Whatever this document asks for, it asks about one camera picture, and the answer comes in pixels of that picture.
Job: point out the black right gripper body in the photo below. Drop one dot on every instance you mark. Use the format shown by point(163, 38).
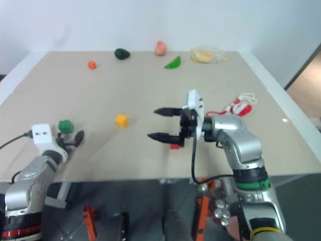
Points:
point(187, 125)

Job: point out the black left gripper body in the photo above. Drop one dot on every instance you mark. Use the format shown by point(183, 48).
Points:
point(66, 145)

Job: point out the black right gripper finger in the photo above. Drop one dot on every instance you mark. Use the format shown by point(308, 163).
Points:
point(166, 112)
point(164, 137)

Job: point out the green toy broccoli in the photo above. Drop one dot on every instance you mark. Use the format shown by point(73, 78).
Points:
point(66, 126)

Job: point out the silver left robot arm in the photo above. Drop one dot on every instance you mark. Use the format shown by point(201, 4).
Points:
point(23, 185)

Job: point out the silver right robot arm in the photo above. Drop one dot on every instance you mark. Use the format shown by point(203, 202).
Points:
point(247, 148)

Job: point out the red cube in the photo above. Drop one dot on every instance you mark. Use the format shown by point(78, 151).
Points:
point(175, 146)

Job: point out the beige table cover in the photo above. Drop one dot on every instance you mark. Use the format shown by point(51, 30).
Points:
point(140, 90)

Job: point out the yellow cube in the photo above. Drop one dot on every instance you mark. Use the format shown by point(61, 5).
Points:
point(121, 121)

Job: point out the bright green toy pepper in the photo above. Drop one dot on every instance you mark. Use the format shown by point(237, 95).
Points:
point(173, 63)

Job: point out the grey table leg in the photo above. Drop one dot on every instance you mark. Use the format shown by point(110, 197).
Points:
point(59, 198)

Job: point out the silver ball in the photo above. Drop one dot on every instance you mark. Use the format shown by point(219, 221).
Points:
point(217, 213)
point(226, 213)
point(201, 188)
point(221, 203)
point(224, 221)

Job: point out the pink toy peach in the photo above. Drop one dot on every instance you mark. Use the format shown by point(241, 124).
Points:
point(160, 49)

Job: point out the clear bag with yellow fruit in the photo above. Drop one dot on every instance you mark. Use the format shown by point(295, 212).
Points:
point(204, 55)

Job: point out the small orange toy fruit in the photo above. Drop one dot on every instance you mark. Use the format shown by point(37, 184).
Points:
point(92, 64)

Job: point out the dark green toy avocado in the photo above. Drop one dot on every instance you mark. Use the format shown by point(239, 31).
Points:
point(122, 54)

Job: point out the orange clamp stand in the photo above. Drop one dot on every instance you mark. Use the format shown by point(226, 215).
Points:
point(202, 216)
point(89, 222)

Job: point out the black rectangular block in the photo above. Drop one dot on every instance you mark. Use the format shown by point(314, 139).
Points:
point(122, 226)

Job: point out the brown wooden door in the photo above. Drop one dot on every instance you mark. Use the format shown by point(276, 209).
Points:
point(304, 75)

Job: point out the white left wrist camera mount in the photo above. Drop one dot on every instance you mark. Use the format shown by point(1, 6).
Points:
point(42, 134)

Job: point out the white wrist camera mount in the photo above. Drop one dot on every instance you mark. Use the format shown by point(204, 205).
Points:
point(42, 134)
point(194, 99)

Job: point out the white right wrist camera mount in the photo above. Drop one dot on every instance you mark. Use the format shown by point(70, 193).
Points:
point(194, 99)

